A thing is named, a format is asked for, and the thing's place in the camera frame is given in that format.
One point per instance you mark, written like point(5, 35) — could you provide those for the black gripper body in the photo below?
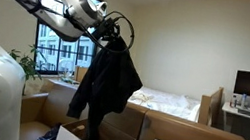
point(107, 31)

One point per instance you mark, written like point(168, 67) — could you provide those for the dark blue cloth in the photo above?
point(109, 81)

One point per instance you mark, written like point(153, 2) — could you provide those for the brown cardboard box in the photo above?
point(189, 134)

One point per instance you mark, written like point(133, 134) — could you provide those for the large black-framed window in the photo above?
point(50, 51)

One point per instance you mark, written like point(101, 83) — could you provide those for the small greenish glass object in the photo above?
point(68, 78)

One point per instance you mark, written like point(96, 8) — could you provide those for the green potted plant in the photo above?
point(28, 63)

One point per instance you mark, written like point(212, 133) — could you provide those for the patterned blue fabric bundle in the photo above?
point(48, 138)

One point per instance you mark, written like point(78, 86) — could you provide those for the small dark bottle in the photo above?
point(233, 101)

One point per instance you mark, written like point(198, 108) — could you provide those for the clear water bottle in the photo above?
point(243, 100)

